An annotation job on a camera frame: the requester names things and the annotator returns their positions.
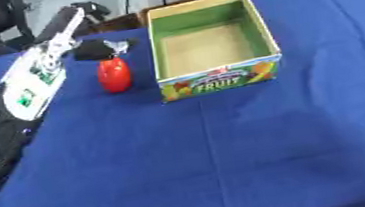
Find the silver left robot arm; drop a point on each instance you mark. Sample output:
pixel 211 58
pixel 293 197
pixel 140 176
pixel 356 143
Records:
pixel 30 85

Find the red toy pepper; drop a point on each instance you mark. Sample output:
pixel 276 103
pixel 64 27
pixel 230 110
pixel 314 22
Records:
pixel 114 74

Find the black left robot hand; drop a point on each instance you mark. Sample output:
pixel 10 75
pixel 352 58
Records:
pixel 93 50

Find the brown cardboard box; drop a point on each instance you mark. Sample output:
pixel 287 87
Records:
pixel 122 20

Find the cardboard box with green inside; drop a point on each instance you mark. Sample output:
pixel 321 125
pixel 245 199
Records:
pixel 211 46

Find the black chair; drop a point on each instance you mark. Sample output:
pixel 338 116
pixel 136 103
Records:
pixel 15 20

